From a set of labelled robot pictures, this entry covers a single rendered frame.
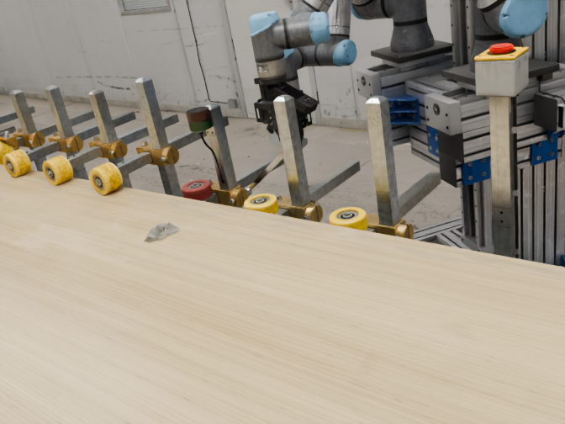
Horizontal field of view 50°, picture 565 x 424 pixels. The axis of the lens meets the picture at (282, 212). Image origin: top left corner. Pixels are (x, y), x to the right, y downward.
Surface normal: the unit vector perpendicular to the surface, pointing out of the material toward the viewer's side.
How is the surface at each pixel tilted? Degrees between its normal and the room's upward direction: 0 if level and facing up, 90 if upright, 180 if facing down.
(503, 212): 90
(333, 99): 90
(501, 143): 90
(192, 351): 0
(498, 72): 90
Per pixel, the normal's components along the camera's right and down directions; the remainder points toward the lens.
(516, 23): 0.13, 0.48
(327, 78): -0.67, 0.41
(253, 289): -0.17, -0.90
